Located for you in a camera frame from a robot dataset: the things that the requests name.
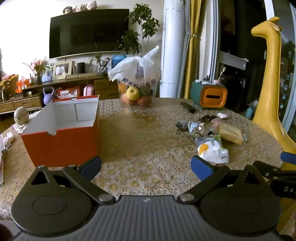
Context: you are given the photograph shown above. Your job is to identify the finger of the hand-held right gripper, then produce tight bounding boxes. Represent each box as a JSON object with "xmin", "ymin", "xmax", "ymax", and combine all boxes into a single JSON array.
[
  {"xmin": 280, "ymin": 151, "xmax": 296, "ymax": 164},
  {"xmin": 253, "ymin": 161, "xmax": 296, "ymax": 180}
]

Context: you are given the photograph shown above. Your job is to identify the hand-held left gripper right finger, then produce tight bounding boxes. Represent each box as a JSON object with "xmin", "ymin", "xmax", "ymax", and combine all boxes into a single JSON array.
[{"xmin": 177, "ymin": 156, "xmax": 266, "ymax": 205}]

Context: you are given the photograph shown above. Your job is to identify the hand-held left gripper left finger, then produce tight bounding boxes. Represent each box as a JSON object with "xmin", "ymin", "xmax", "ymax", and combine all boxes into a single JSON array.
[{"xmin": 30, "ymin": 156, "xmax": 116, "ymax": 205}]

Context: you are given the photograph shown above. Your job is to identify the white orange snack packet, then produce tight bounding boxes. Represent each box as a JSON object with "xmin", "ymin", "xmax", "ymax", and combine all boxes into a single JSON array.
[{"xmin": 195, "ymin": 136, "xmax": 229, "ymax": 164}]

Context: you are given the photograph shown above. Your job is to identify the red cardboard box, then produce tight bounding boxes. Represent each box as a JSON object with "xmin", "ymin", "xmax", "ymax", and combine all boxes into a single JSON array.
[{"xmin": 21, "ymin": 95, "xmax": 101, "ymax": 168}]

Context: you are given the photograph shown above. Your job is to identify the silver white pouch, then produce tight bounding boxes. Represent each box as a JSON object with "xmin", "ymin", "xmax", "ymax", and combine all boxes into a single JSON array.
[{"xmin": 187, "ymin": 121, "xmax": 219, "ymax": 138}]

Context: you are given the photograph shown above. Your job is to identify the beige bread slice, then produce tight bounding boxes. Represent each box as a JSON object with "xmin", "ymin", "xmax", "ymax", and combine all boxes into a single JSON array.
[{"xmin": 217, "ymin": 122, "xmax": 246, "ymax": 145}]

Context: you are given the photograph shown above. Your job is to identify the gold floral lace tablecloth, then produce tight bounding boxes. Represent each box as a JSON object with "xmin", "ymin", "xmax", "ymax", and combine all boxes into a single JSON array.
[{"xmin": 0, "ymin": 97, "xmax": 289, "ymax": 220}]

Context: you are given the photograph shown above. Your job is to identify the black remote control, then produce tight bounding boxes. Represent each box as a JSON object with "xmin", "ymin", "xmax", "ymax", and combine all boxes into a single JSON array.
[{"xmin": 180, "ymin": 101, "xmax": 196, "ymax": 113}]

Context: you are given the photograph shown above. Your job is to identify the green orange tissue box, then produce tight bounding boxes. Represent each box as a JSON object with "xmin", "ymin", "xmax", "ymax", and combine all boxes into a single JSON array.
[{"xmin": 190, "ymin": 79, "xmax": 228, "ymax": 110}]

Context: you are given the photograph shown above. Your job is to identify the orange package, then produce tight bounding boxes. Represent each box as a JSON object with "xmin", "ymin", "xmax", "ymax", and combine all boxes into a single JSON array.
[{"xmin": 57, "ymin": 86, "xmax": 81, "ymax": 99}]

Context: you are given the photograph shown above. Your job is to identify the yellow giraffe statue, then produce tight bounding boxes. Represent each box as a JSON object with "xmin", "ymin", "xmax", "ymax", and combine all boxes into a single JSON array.
[{"xmin": 251, "ymin": 16, "xmax": 296, "ymax": 234}]

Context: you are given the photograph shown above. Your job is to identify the purple kettlebell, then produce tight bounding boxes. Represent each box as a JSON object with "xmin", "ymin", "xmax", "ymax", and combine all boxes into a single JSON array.
[{"xmin": 42, "ymin": 87, "xmax": 56, "ymax": 105}]

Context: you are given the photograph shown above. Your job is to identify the red apple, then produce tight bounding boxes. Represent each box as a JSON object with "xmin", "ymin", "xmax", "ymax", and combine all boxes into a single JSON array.
[{"xmin": 136, "ymin": 95, "xmax": 152, "ymax": 106}]

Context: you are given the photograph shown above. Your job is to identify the yellow apple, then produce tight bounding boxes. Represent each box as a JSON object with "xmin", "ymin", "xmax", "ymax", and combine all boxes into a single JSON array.
[{"xmin": 126, "ymin": 86, "xmax": 140, "ymax": 101}]

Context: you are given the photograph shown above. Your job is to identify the beige helmet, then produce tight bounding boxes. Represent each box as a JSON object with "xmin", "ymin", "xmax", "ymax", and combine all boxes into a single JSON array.
[{"xmin": 13, "ymin": 107, "xmax": 30, "ymax": 126}]

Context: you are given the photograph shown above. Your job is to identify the clear fruit jar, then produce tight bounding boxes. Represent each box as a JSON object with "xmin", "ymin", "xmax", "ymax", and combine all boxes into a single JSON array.
[{"xmin": 117, "ymin": 80, "xmax": 159, "ymax": 107}]

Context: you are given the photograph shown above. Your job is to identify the wooden tv cabinet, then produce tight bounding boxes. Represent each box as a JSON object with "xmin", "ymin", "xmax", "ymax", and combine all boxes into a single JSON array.
[{"xmin": 0, "ymin": 76, "xmax": 121, "ymax": 114}]

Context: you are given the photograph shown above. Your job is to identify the small plant in glass vase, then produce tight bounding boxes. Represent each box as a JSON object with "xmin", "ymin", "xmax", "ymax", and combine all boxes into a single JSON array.
[{"xmin": 90, "ymin": 50, "xmax": 114, "ymax": 77}]

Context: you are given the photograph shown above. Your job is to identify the white plastic bag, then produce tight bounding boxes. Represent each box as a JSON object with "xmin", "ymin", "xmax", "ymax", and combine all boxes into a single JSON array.
[{"xmin": 108, "ymin": 45, "xmax": 162, "ymax": 90}]

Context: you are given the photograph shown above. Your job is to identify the orange toy figures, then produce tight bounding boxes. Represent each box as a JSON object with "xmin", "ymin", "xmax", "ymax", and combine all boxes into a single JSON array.
[{"xmin": 16, "ymin": 79, "xmax": 30, "ymax": 93}]

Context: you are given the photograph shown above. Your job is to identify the blue picture book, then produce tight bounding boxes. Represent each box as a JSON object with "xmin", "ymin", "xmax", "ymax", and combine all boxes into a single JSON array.
[{"xmin": 112, "ymin": 54, "xmax": 127, "ymax": 69}]

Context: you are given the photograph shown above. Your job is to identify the pink flowers in vase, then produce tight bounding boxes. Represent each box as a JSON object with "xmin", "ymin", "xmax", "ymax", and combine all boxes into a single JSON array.
[{"xmin": 23, "ymin": 56, "xmax": 53, "ymax": 85}]

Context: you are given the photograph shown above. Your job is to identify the yellow curtain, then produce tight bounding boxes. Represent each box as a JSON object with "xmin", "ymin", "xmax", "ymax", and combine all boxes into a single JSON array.
[{"xmin": 184, "ymin": 0, "xmax": 202, "ymax": 99}]

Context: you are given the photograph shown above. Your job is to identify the yellow toy figure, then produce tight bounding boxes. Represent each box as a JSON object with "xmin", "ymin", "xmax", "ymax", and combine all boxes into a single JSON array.
[{"xmin": 0, "ymin": 74, "xmax": 19, "ymax": 98}]

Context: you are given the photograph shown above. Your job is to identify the white standing air conditioner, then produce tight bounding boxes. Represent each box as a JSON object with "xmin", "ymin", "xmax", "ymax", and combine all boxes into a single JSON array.
[{"xmin": 159, "ymin": 0, "xmax": 191, "ymax": 98}]

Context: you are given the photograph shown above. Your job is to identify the black television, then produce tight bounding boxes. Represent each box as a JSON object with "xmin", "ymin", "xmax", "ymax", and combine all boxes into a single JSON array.
[{"xmin": 49, "ymin": 9, "xmax": 130, "ymax": 59}]

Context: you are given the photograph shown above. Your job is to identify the green potted plant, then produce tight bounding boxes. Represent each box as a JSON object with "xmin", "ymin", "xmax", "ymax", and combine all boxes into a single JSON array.
[{"xmin": 119, "ymin": 3, "xmax": 160, "ymax": 56}]

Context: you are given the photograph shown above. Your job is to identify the photo frame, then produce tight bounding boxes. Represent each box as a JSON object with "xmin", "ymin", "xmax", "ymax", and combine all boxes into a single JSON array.
[{"xmin": 52, "ymin": 61, "xmax": 72, "ymax": 80}]

